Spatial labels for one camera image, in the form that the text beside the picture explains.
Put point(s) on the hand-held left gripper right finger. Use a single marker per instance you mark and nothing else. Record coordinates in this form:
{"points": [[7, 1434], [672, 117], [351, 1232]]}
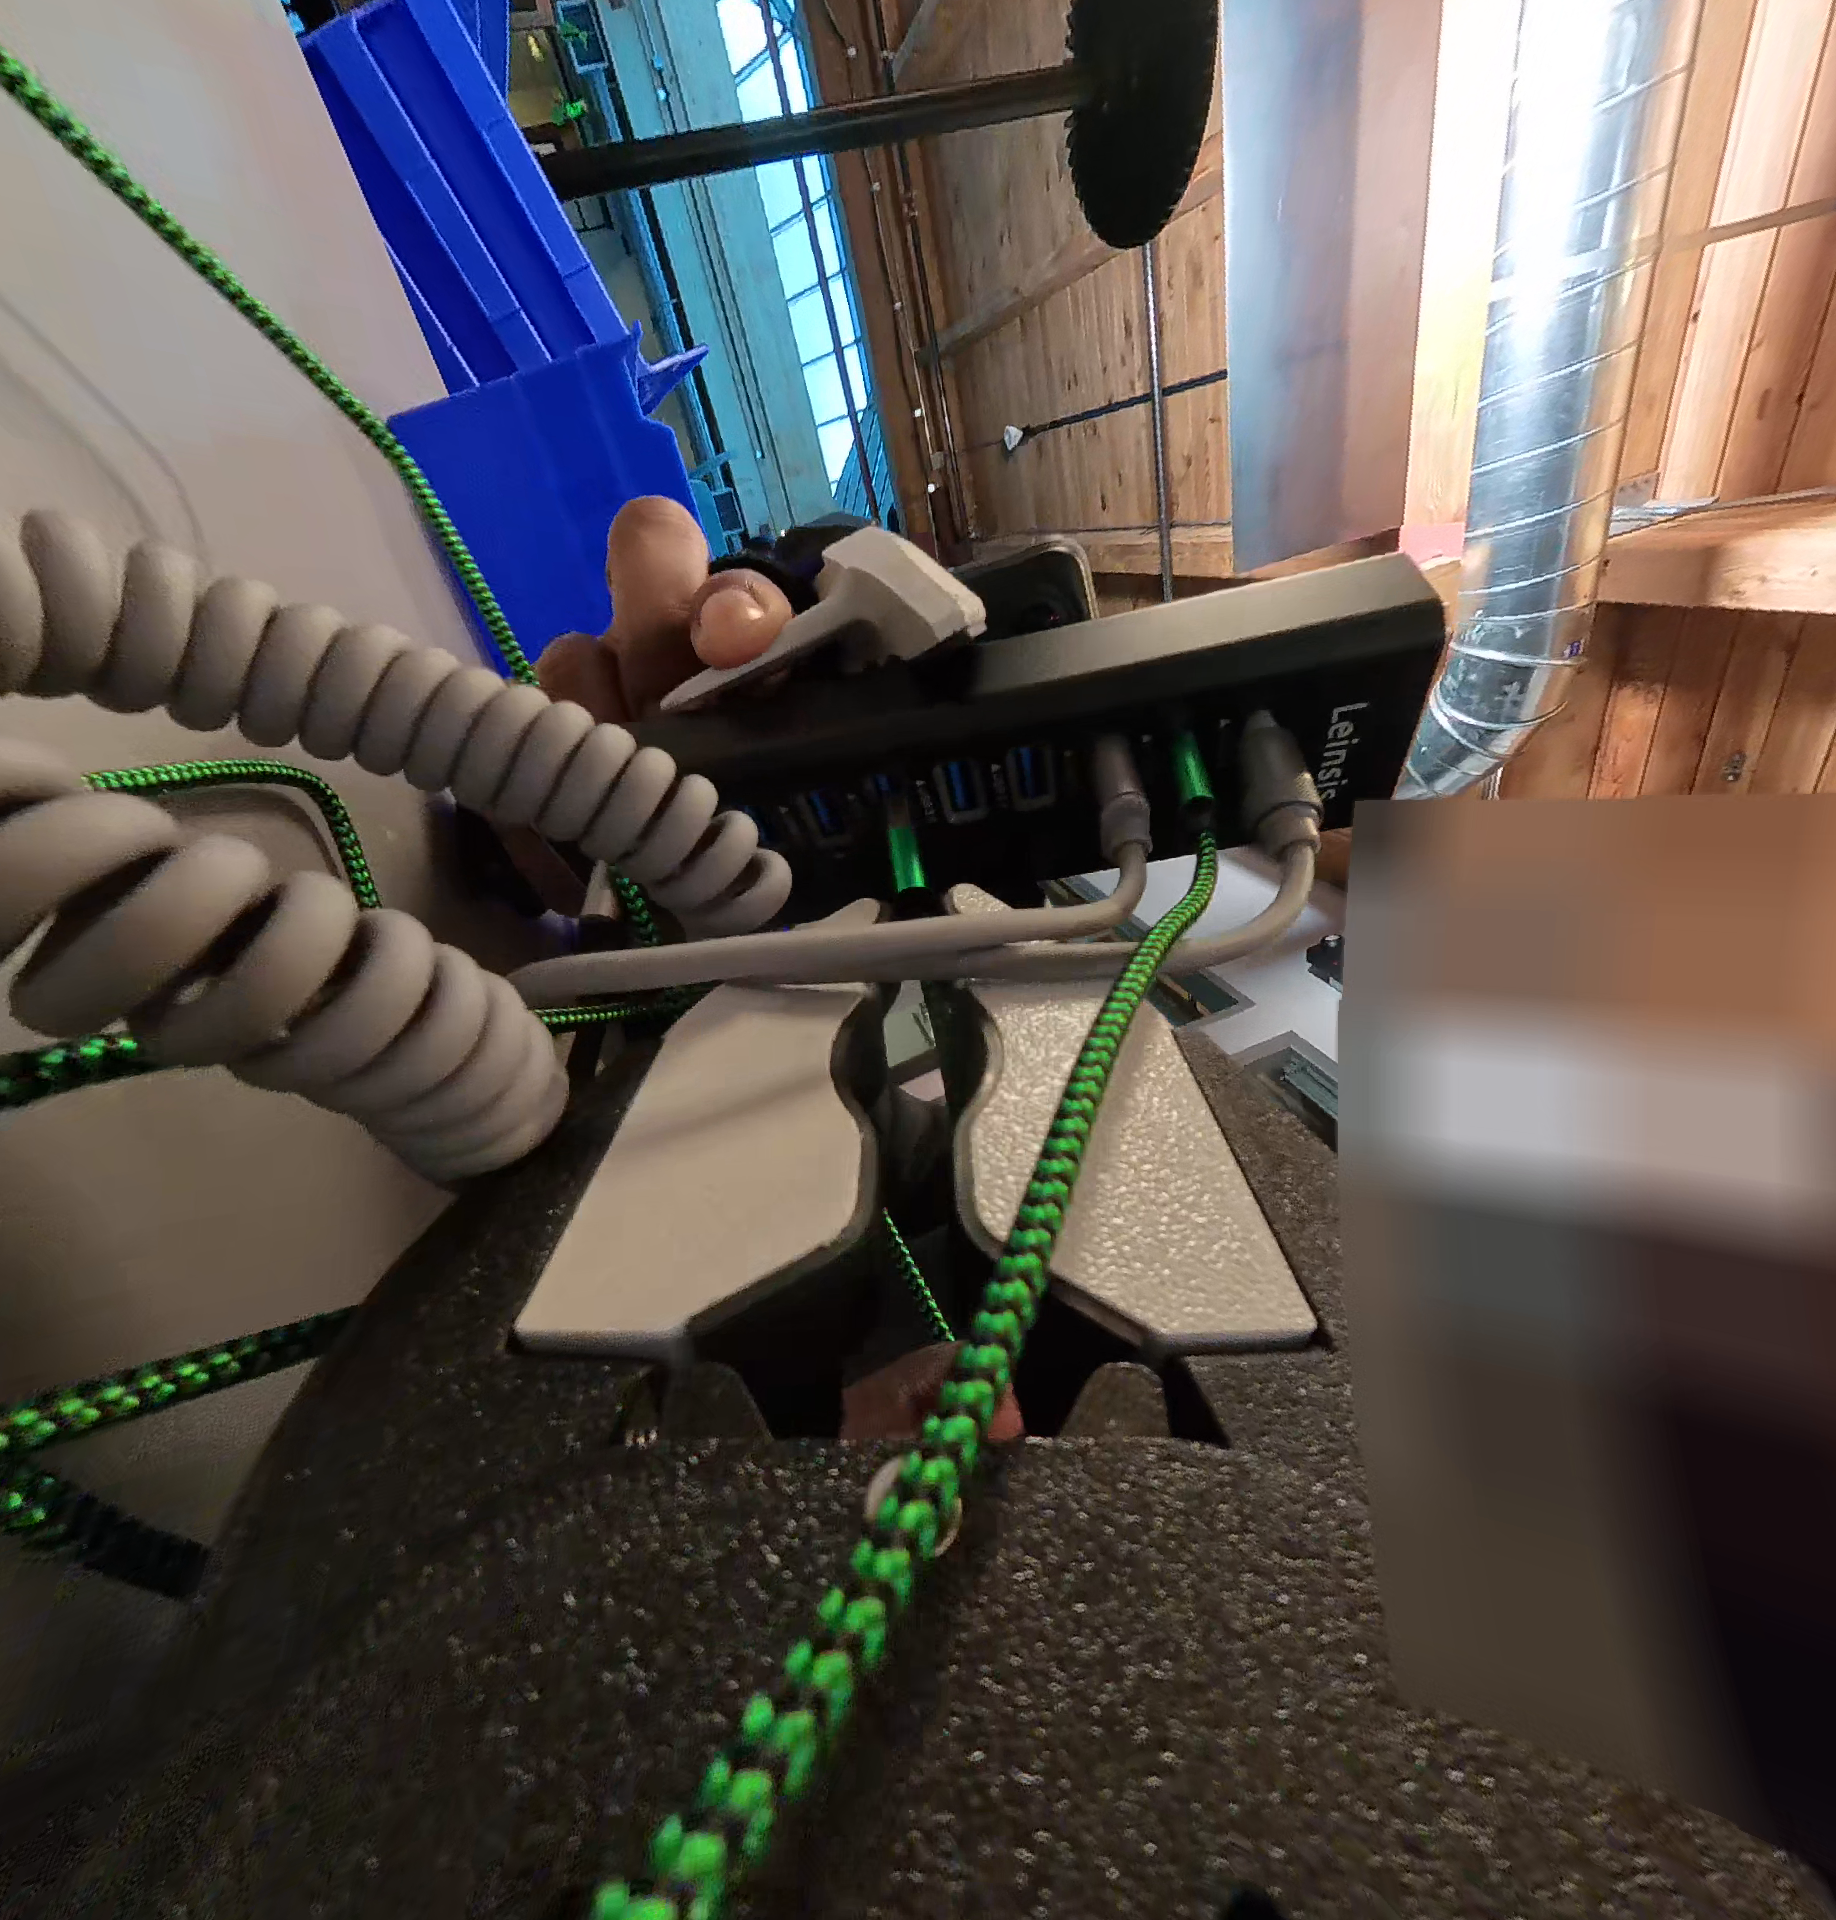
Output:
{"points": [[1188, 1185]]}

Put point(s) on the silver air duct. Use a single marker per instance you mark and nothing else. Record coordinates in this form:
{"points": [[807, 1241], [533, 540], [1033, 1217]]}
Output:
{"points": [[1563, 376]]}

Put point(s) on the grey desk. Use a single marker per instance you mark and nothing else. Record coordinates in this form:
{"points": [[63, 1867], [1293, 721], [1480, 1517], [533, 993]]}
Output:
{"points": [[107, 376]]}

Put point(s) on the large black USB hub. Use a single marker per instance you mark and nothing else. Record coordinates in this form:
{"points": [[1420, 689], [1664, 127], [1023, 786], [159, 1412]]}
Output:
{"points": [[1159, 659]]}

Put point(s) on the blue plastic bin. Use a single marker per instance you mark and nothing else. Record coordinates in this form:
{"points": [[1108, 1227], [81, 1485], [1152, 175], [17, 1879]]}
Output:
{"points": [[453, 194], [560, 465]]}

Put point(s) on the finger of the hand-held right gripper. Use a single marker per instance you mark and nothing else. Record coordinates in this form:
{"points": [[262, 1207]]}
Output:
{"points": [[904, 599]]}

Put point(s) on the black floor lamp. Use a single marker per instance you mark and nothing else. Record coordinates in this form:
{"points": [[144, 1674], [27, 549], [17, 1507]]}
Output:
{"points": [[1144, 117]]}

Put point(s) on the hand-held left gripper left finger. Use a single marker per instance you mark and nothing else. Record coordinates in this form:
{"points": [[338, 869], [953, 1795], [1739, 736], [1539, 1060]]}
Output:
{"points": [[708, 1185]]}

